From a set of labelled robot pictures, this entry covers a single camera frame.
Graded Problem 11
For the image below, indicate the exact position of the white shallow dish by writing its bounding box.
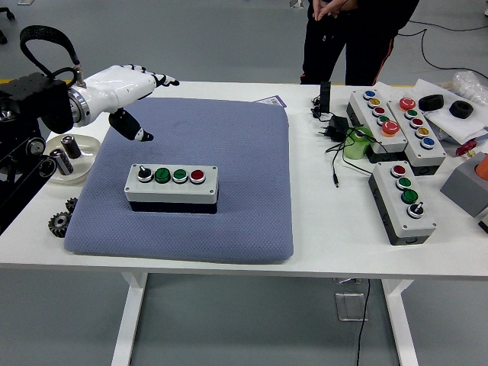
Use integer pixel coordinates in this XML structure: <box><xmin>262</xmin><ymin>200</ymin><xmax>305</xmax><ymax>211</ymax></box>
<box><xmin>41</xmin><ymin>133</ymin><xmax>102</xmax><ymax>187</ymax></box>

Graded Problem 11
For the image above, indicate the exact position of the person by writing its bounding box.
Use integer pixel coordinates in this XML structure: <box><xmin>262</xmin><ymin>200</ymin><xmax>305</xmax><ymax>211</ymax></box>
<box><xmin>299</xmin><ymin>0</ymin><xmax>420</xmax><ymax>87</ymax></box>

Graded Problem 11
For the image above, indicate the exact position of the blue-grey textured mat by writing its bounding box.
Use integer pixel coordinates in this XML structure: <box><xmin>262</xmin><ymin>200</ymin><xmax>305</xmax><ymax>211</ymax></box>
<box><xmin>63</xmin><ymin>97</ymin><xmax>295</xmax><ymax>265</ymax></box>

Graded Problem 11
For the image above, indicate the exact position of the black tangled cable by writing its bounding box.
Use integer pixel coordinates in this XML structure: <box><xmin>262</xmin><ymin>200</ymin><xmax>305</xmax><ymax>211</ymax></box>
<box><xmin>310</xmin><ymin>96</ymin><xmax>332</xmax><ymax>124</ymax></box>

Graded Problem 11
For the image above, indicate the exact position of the grey four-button control box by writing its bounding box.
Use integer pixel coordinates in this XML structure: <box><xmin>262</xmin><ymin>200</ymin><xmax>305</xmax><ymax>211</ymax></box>
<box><xmin>124</xmin><ymin>163</ymin><xmax>220</xmax><ymax>215</ymax></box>
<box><xmin>368</xmin><ymin>159</ymin><xmax>438</xmax><ymax>246</ymax></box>

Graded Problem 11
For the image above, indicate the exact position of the white table leg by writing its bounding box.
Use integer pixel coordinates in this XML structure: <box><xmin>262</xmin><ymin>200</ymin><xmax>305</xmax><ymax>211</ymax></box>
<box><xmin>380</xmin><ymin>280</ymin><xmax>420</xmax><ymax>366</ymax></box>
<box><xmin>111</xmin><ymin>272</ymin><xmax>149</xmax><ymax>366</ymax></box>

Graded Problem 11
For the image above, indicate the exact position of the five-button box, mushroom by green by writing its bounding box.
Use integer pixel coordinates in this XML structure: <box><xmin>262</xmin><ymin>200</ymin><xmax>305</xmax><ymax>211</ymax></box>
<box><xmin>345</xmin><ymin>89</ymin><xmax>409</xmax><ymax>164</ymax></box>

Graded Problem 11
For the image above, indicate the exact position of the large dark metal gear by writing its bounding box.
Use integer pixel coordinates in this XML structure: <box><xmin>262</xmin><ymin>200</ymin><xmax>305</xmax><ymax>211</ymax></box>
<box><xmin>47</xmin><ymin>212</ymin><xmax>73</xmax><ymax>238</ymax></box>

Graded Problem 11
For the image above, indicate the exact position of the black upright device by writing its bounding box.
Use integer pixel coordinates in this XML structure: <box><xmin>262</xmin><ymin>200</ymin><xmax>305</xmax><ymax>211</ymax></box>
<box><xmin>319</xmin><ymin>81</ymin><xmax>332</xmax><ymax>114</ymax></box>

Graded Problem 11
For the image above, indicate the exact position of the black hanging cable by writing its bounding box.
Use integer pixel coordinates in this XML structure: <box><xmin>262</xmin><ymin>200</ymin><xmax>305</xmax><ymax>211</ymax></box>
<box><xmin>356</xmin><ymin>280</ymin><xmax>372</xmax><ymax>366</ymax></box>

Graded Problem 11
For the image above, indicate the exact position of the metal floor plate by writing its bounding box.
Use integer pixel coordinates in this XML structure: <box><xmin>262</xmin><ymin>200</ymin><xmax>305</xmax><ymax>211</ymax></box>
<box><xmin>334</xmin><ymin>291</ymin><xmax>370</xmax><ymax>323</ymax></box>

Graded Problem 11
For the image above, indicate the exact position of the person's right hand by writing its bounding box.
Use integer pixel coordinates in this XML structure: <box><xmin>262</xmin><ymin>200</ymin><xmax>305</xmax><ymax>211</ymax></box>
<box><xmin>312</xmin><ymin>0</ymin><xmax>332</xmax><ymax>20</ymax></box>

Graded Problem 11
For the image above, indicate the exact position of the red valve handle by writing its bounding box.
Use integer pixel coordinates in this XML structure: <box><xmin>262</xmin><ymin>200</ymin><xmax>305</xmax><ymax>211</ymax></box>
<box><xmin>456</xmin><ymin>140</ymin><xmax>479</xmax><ymax>158</ymax></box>

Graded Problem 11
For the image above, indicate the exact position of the purple printed card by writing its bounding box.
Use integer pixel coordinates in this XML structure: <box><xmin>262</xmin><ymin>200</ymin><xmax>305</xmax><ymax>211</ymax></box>
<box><xmin>254</xmin><ymin>95</ymin><xmax>287</xmax><ymax>110</ymax></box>

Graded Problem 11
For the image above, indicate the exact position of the clear plastic bag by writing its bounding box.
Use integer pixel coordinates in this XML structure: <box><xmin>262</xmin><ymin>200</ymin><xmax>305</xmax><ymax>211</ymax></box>
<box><xmin>451</xmin><ymin>71</ymin><xmax>488</xmax><ymax>104</ymax></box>

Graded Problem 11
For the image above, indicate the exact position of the five-button box, mushroom end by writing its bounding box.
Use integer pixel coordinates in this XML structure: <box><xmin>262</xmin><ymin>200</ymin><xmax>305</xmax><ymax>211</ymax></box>
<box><xmin>387</xmin><ymin>97</ymin><xmax>448</xmax><ymax>177</ymax></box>

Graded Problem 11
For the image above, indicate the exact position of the black chair base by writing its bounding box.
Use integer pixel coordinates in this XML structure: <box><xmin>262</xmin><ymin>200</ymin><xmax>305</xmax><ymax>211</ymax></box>
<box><xmin>0</xmin><ymin>7</ymin><xmax>16</xmax><ymax>44</ymax></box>

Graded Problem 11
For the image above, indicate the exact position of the black metal cylinder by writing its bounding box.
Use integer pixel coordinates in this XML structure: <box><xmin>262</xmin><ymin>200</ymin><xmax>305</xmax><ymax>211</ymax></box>
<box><xmin>62</xmin><ymin>135</ymin><xmax>83</xmax><ymax>159</ymax></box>
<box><xmin>49</xmin><ymin>148</ymin><xmax>75</xmax><ymax>176</ymax></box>

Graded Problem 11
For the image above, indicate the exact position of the black floor cable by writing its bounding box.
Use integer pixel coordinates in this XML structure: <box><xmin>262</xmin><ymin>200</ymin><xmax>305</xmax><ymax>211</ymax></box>
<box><xmin>398</xmin><ymin>18</ymin><xmax>488</xmax><ymax>72</ymax></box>

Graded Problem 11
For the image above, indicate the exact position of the grey block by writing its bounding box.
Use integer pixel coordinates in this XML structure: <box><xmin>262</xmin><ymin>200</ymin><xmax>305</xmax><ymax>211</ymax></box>
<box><xmin>440</xmin><ymin>152</ymin><xmax>488</xmax><ymax>219</ymax></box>

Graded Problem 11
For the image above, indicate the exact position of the black foam ring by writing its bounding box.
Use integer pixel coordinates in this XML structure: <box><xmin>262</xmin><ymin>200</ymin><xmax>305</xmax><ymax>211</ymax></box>
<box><xmin>448</xmin><ymin>100</ymin><xmax>475</xmax><ymax>120</ymax></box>
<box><xmin>418</xmin><ymin>94</ymin><xmax>445</xmax><ymax>112</ymax></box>

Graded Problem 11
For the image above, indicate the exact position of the black power adapter with cord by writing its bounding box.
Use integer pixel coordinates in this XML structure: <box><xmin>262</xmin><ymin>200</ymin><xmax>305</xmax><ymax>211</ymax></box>
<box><xmin>315</xmin><ymin>114</ymin><xmax>389</xmax><ymax>188</ymax></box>

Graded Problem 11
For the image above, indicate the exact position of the person's left hand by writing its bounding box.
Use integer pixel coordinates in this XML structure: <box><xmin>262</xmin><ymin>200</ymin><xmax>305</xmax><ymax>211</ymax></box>
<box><xmin>326</xmin><ymin>0</ymin><xmax>348</xmax><ymax>18</ymax></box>

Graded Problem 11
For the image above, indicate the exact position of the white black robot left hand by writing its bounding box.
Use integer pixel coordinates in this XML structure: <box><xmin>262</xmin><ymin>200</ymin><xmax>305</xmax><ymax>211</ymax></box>
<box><xmin>82</xmin><ymin>63</ymin><xmax>180</xmax><ymax>143</ymax></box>

